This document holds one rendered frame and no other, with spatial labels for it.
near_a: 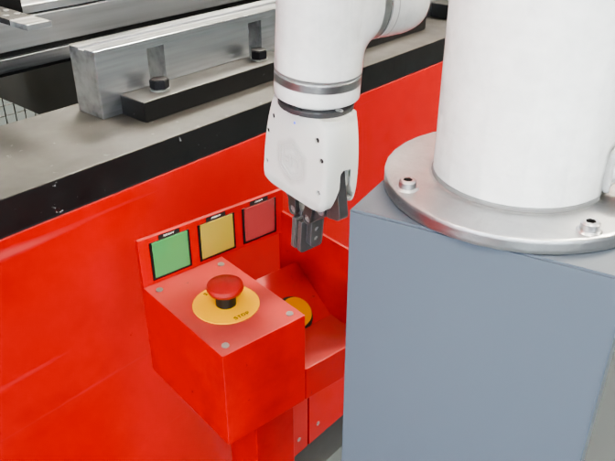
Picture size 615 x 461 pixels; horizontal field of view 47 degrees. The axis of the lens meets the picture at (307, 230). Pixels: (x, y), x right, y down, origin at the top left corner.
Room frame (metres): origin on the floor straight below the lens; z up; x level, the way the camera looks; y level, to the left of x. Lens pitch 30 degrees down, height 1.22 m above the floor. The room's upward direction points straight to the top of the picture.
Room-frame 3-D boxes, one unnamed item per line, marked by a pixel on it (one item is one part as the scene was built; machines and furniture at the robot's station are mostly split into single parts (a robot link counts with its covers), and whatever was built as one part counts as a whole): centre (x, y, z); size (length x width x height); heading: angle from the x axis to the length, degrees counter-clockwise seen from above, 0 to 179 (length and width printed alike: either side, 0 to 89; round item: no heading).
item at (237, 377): (0.66, 0.06, 0.75); 0.20 x 0.16 x 0.18; 130
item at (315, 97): (0.66, -0.01, 1.01); 0.09 x 0.08 x 0.03; 40
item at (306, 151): (0.67, -0.01, 0.95); 0.10 x 0.07 x 0.11; 40
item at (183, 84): (1.05, 0.14, 0.89); 0.30 x 0.05 x 0.03; 139
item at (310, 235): (0.66, -0.01, 0.86); 0.03 x 0.03 x 0.07; 40
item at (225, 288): (0.62, 0.09, 0.79); 0.04 x 0.04 x 0.04
